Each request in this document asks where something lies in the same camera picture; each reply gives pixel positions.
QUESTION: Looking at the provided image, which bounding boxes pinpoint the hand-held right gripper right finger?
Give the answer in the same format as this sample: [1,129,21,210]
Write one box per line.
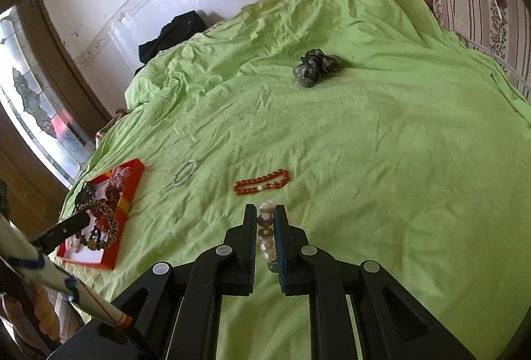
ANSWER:
[273,204,476,360]

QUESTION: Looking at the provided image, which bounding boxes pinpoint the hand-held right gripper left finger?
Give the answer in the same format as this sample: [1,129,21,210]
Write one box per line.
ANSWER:
[47,204,258,360]

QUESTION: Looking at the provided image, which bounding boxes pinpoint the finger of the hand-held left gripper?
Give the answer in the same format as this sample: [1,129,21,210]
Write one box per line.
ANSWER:
[28,214,91,252]

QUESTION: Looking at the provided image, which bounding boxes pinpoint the large pearl bracelet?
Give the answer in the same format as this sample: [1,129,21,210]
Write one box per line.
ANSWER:
[257,200,279,273]

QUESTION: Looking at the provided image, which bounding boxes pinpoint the white flower scrunchie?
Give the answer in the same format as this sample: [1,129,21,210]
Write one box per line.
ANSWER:
[66,237,90,258]

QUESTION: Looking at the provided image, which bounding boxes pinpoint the black scrunchie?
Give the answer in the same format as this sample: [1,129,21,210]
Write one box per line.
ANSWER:
[75,181,100,207]

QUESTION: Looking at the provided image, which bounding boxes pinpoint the black bronze beaded hair accessory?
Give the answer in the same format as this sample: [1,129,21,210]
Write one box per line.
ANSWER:
[75,200,119,252]

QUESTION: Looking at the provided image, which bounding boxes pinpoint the red dotted scrunchie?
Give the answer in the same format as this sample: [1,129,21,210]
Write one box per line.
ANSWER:
[104,177,127,204]

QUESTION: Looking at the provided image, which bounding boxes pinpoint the red cardboard box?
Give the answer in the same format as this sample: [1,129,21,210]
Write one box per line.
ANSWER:
[56,159,145,270]

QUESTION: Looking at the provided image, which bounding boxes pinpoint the white rod with blue marks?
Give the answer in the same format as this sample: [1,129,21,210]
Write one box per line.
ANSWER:
[0,215,133,329]

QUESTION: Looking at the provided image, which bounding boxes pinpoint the tan rattan chair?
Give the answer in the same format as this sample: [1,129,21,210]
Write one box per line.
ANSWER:
[0,281,62,353]

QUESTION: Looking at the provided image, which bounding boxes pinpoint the green bed sheet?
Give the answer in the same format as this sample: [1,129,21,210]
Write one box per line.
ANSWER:
[47,0,531,360]

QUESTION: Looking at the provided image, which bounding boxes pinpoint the wooden framed glass window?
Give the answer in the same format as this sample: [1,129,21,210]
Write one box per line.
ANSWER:
[0,0,113,195]

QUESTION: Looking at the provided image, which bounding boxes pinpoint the dark grey scrunchie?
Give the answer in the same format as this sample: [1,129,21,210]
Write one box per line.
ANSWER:
[292,48,344,88]

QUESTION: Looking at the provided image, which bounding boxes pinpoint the black cloth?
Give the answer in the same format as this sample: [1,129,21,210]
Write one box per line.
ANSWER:
[138,10,207,65]

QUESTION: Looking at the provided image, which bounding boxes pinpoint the orange bead bracelet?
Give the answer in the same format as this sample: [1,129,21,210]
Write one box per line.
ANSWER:
[232,170,291,195]

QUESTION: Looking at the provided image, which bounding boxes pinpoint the small pearl bracelet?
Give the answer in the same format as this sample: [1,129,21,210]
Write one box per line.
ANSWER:
[172,159,198,188]

